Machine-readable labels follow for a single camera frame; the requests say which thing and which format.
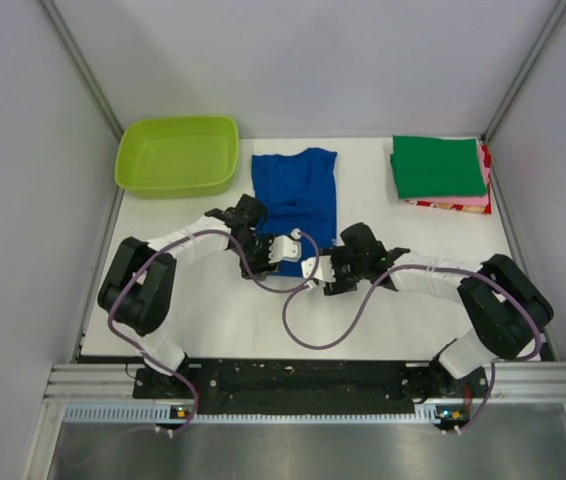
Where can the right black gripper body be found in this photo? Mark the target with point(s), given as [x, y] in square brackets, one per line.
[348, 270]

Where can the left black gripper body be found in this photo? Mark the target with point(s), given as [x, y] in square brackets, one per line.
[258, 252]

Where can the blue printed t shirt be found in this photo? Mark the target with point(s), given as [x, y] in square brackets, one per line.
[299, 192]

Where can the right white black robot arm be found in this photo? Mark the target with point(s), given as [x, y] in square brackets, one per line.
[507, 312]

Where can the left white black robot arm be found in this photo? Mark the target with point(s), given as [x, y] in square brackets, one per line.
[137, 289]

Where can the lime green plastic tub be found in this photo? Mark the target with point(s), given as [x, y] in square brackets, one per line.
[178, 157]

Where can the folded green t shirt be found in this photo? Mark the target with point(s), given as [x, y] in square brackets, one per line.
[436, 167]

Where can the folded red patterned t shirt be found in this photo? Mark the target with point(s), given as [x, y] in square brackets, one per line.
[484, 156]

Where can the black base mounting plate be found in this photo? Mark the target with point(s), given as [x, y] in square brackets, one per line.
[280, 386]

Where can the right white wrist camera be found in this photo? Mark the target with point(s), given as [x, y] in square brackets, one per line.
[319, 269]

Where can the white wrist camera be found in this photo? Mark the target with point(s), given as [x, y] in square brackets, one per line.
[286, 248]
[319, 269]

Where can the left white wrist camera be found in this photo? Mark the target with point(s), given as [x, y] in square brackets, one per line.
[286, 248]

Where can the right aluminium corner post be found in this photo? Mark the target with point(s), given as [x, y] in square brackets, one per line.
[550, 29]

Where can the aluminium corner post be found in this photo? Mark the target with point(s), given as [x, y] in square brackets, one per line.
[82, 67]
[550, 29]

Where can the aluminium frame rail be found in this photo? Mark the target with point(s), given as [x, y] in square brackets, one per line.
[516, 383]

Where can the left aluminium corner post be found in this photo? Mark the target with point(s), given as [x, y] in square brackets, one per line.
[82, 67]

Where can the grey slotted cable duct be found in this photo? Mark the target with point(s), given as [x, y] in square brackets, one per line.
[110, 413]

